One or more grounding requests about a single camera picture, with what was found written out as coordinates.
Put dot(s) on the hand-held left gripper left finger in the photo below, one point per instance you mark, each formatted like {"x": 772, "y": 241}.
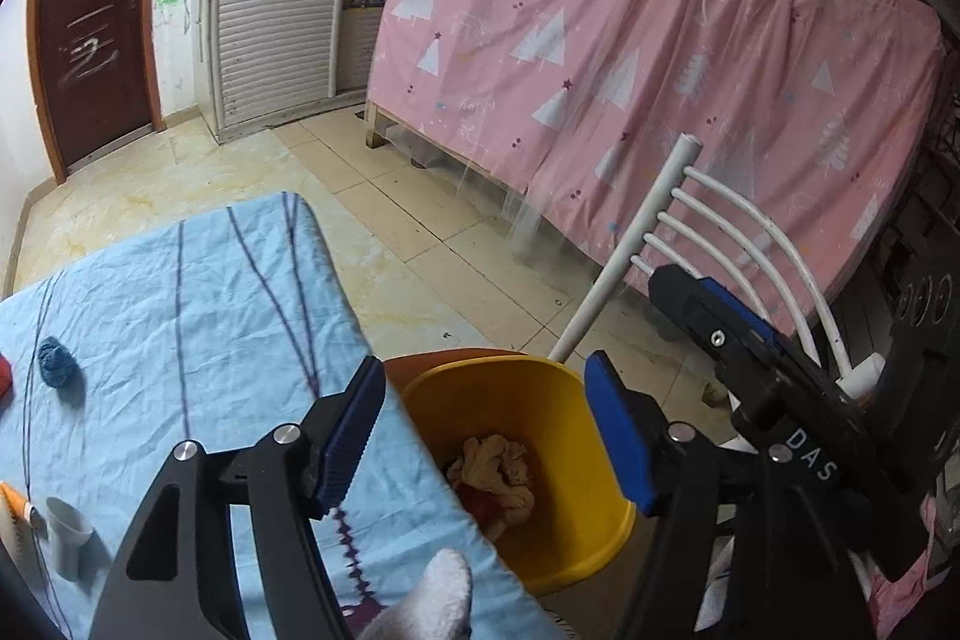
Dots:
{"x": 349, "y": 437}

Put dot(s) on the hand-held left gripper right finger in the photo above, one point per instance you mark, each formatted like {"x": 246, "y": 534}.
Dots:
{"x": 619, "y": 437}

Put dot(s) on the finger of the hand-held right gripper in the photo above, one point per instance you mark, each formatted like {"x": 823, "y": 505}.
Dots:
{"x": 739, "y": 314}
{"x": 682, "y": 302}

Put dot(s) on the yellow plastic bin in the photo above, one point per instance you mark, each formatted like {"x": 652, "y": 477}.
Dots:
{"x": 547, "y": 407}

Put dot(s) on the beige cloth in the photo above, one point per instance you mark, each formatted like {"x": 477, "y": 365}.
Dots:
{"x": 491, "y": 467}

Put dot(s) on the person's left hand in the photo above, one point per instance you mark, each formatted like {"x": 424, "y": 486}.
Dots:
{"x": 431, "y": 602}

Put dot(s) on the white metal chair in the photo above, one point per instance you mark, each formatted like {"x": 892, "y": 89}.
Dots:
{"x": 652, "y": 212}

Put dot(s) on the orange plastic basin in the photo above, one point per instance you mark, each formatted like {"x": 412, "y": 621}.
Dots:
{"x": 450, "y": 356}

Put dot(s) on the dark red cloth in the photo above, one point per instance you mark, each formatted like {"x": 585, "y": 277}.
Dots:
{"x": 480, "y": 509}

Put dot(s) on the pink cloth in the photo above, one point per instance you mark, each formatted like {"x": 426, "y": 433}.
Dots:
{"x": 911, "y": 557}

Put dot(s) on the light blue bedsheet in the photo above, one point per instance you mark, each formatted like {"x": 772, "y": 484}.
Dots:
{"x": 225, "y": 325}

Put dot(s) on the pink tree print curtain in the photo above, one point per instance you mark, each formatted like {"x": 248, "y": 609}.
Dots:
{"x": 637, "y": 48}

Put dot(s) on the small white cup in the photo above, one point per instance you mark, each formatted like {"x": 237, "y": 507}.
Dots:
{"x": 69, "y": 531}

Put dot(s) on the orange tube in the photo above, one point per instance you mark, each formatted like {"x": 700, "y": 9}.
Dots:
{"x": 19, "y": 505}

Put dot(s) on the red cloth item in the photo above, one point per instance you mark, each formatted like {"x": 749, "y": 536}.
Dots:
{"x": 4, "y": 385}

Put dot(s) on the white slatted wardrobe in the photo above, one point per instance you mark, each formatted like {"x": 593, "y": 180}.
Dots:
{"x": 277, "y": 3}

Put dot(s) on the dark brown wooden door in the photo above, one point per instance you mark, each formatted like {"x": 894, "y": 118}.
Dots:
{"x": 90, "y": 25}

